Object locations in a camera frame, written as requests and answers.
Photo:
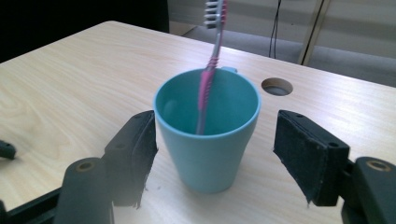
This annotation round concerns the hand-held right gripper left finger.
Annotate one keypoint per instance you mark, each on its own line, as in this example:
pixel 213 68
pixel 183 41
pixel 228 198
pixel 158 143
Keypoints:
pixel 130 165

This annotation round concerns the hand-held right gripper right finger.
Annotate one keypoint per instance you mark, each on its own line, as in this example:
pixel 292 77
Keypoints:
pixel 308 161

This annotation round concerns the light blue cup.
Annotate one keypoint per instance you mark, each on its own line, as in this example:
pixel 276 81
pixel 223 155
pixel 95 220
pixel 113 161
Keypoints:
pixel 207 161

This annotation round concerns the pink and grey toothbrush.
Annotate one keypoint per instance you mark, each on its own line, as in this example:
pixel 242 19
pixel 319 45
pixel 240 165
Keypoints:
pixel 206 84

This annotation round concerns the beige metal stand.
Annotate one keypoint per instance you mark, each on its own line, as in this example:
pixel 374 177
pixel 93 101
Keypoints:
pixel 313 31

